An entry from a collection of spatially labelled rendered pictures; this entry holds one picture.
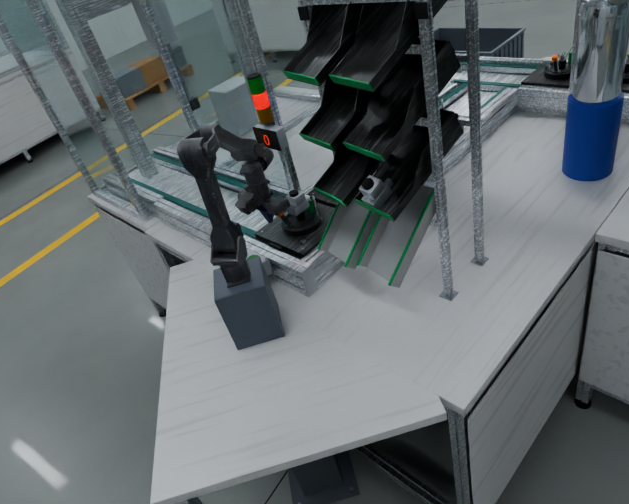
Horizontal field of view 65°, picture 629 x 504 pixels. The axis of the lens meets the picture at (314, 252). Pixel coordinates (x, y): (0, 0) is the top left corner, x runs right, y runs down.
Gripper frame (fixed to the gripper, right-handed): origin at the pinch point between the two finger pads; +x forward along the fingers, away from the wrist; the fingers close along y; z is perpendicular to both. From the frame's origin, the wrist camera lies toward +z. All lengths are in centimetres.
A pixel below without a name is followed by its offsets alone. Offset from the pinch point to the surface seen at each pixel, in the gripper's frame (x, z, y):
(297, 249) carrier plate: 11.7, -0.9, 8.6
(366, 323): 22.8, 5.1, 39.1
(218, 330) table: 22.9, 31.2, 1.9
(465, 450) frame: 43, 13, 74
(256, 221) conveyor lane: 17.0, -9.6, -24.6
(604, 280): 40, -59, 79
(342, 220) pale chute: 2.4, -10.1, 21.9
